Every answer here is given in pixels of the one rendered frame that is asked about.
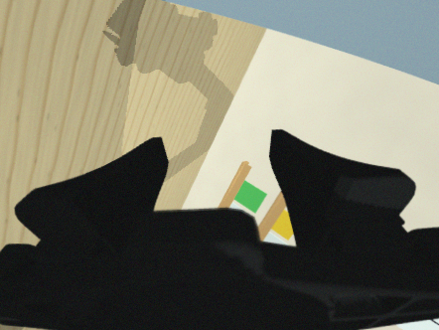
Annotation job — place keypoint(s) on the light blue board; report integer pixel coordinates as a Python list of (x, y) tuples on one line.
[(400, 34)]

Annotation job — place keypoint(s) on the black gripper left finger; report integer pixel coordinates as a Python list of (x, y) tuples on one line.
[(93, 213)]

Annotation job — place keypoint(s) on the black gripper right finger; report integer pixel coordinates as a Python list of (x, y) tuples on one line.
[(335, 201)]

